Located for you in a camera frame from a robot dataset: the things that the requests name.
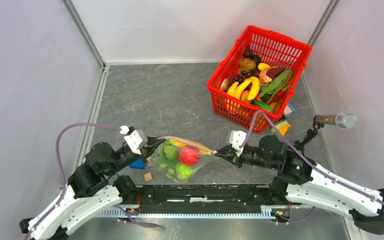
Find yellow toy lemon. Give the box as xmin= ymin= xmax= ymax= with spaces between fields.
xmin=257 ymin=62 xmax=271 ymax=72

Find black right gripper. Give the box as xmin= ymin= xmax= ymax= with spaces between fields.
xmin=214 ymin=143 xmax=277 ymax=170

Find clear zip top bag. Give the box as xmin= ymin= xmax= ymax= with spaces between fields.
xmin=147 ymin=136 xmax=216 ymax=184

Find red plastic basket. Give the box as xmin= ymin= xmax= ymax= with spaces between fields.
xmin=207 ymin=25 xmax=312 ymax=129

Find yellow green block pile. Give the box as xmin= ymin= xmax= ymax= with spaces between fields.
xmin=274 ymin=120 xmax=291 ymax=136

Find red toy tomato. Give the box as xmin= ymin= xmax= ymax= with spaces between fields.
xmin=178 ymin=147 xmax=201 ymax=166

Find dark purple toy fig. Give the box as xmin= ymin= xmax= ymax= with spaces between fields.
xmin=242 ymin=46 xmax=254 ymax=60

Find green toy lettuce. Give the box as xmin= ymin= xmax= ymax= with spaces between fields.
xmin=152 ymin=145 xmax=179 ymax=181

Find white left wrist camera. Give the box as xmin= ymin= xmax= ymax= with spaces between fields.
xmin=119 ymin=125 xmax=148 ymax=155

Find brown toy potato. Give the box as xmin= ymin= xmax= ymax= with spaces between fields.
xmin=239 ymin=58 xmax=257 ymax=72

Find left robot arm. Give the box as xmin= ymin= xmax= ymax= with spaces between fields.
xmin=19 ymin=134 xmax=162 ymax=240

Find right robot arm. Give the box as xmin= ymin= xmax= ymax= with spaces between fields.
xmin=215 ymin=131 xmax=384 ymax=235

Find yellow toy bananas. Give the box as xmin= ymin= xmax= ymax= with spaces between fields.
xmin=226 ymin=76 xmax=261 ymax=101

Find single yellow toy banana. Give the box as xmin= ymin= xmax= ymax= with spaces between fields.
xmin=169 ymin=138 xmax=214 ymax=155

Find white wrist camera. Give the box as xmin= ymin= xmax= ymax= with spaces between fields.
xmin=228 ymin=130 xmax=247 ymax=157
xmin=119 ymin=125 xmax=148 ymax=155

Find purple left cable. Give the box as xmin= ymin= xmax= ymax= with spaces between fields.
xmin=23 ymin=122 xmax=123 ymax=240

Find blue green block stack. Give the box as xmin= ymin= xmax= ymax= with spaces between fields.
xmin=129 ymin=159 xmax=146 ymax=170

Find silver microphone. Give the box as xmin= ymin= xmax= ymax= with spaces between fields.
xmin=314 ymin=112 xmax=357 ymax=130

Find dark green leafy vegetable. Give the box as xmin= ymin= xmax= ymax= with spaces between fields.
xmin=259 ymin=70 xmax=293 ymax=102

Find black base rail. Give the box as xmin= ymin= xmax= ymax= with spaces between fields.
xmin=122 ymin=184 xmax=289 ymax=214

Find purple toy grapes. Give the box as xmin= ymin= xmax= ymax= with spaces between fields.
xmin=230 ymin=70 xmax=250 ymax=84

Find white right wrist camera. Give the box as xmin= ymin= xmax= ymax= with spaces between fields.
xmin=228 ymin=130 xmax=247 ymax=157

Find orange toy tangerine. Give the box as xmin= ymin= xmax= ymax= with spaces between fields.
xmin=239 ymin=90 xmax=251 ymax=103

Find green toy lime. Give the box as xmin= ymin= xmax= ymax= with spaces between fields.
xmin=175 ymin=162 xmax=195 ymax=180

